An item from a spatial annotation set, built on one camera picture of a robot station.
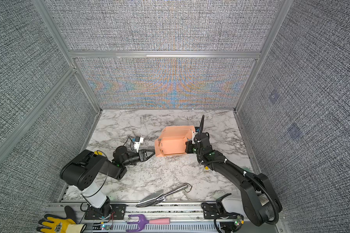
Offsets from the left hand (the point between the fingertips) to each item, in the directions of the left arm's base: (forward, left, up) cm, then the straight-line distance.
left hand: (158, 152), depth 83 cm
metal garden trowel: (-20, +1, -11) cm, 23 cm away
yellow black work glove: (-31, +45, -7) cm, 56 cm away
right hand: (+7, -16, +2) cm, 18 cm away
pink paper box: (+8, -9, 0) cm, 12 cm away
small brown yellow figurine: (-6, -29, -10) cm, 31 cm away
